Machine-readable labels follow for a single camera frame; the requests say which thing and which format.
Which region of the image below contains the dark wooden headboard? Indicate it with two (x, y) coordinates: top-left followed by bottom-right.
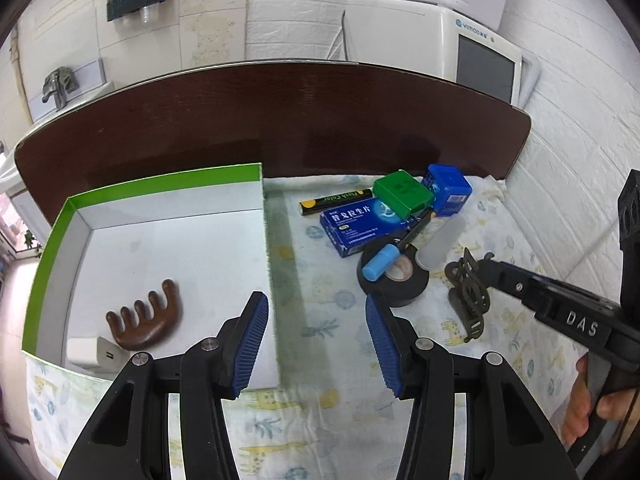
(14, 57), (532, 226)

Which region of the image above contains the animal printed blanket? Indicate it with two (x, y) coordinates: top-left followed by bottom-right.
(25, 172), (591, 480)

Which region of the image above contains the white machine with screen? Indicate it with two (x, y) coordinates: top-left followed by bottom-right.
(342, 0), (523, 106)

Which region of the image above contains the small green box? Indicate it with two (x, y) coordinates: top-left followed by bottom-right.
(372, 170), (435, 220)

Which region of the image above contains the green and white cardboard box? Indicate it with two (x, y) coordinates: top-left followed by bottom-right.
(21, 162), (279, 391)

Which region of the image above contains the person's right hand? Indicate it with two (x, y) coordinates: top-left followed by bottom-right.
(560, 354), (640, 446)

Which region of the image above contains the bronze metal hair clip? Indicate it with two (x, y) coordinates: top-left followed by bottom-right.
(444, 251), (493, 345)

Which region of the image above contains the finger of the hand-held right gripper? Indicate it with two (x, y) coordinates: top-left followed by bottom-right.
(481, 256), (541, 312)

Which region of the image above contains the grey metal faucet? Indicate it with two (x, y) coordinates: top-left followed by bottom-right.
(42, 66), (81, 108)

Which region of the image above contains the black tool light blue handle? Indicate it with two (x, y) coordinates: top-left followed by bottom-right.
(361, 207), (433, 282)

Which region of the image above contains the white cable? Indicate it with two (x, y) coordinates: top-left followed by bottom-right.
(327, 12), (348, 61)

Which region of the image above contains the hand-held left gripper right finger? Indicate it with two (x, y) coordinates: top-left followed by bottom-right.
(365, 293), (568, 480)

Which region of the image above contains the white charger plug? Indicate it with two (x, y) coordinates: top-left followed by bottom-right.
(66, 337), (132, 376)

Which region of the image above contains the black tape roll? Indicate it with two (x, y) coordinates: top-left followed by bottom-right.
(356, 243), (430, 308)

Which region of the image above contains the blue medicine box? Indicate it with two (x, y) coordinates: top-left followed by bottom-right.
(320, 197), (416, 259)

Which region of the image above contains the brown wooden massage comb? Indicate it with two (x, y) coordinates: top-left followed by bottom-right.
(105, 278), (185, 351)

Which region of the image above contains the blue plastic cube container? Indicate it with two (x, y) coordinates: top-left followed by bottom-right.
(421, 163), (473, 218)

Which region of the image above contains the translucent white plastic tube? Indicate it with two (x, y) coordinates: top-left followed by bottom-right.
(416, 213), (468, 271)

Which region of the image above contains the slim black yellow box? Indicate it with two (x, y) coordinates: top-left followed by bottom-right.
(299, 188), (375, 217)

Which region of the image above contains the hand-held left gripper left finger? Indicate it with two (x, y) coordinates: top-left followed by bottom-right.
(57, 291), (271, 480)

